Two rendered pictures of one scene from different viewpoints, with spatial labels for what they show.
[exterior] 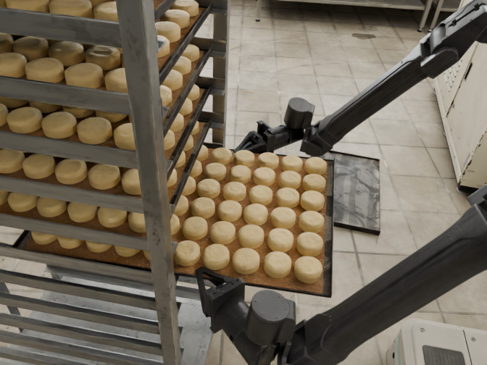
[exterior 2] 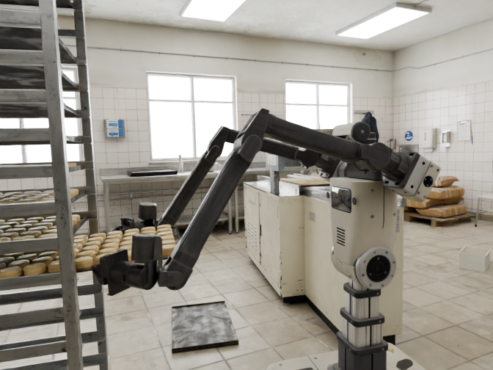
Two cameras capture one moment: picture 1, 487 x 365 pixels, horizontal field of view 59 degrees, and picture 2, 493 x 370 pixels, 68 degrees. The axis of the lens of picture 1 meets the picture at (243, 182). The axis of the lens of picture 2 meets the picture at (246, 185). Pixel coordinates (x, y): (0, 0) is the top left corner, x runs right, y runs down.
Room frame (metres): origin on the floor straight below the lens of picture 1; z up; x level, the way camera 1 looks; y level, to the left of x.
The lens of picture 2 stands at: (-0.53, 0.04, 1.18)
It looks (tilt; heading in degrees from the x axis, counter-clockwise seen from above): 5 degrees down; 338
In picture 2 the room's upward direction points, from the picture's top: 2 degrees counter-clockwise
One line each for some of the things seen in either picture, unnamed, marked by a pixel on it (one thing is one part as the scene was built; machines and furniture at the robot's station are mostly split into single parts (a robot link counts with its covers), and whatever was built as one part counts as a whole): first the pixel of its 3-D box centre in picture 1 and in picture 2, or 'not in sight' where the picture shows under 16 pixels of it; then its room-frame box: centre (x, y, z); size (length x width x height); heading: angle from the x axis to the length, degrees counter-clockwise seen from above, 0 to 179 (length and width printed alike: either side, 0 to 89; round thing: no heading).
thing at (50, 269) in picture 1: (129, 282); not in sight; (0.91, 0.38, 0.24); 0.64 x 0.03 x 0.03; 83
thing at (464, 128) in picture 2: not in sight; (464, 132); (3.57, -5.38, 1.37); 0.27 x 0.02 x 0.40; 2
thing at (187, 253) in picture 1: (186, 253); (82, 262); (0.52, 0.10, 0.89); 0.05 x 0.05 x 0.02
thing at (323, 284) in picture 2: not in sight; (347, 258); (1.39, -1.44, 0.45); 0.70 x 0.34 x 0.90; 170
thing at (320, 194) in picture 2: not in sight; (293, 186); (2.03, -1.40, 0.87); 2.01 x 0.03 x 0.07; 170
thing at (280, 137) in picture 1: (272, 139); (133, 230); (0.93, -0.07, 0.88); 0.07 x 0.07 x 0.10; 38
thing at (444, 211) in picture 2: not in sight; (442, 209); (3.46, -4.79, 0.19); 0.72 x 0.42 x 0.15; 96
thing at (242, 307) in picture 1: (235, 316); (124, 273); (0.40, 0.00, 0.88); 0.07 x 0.07 x 0.10; 38
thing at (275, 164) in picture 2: not in sight; (316, 169); (1.89, -1.52, 1.01); 0.72 x 0.33 x 0.34; 80
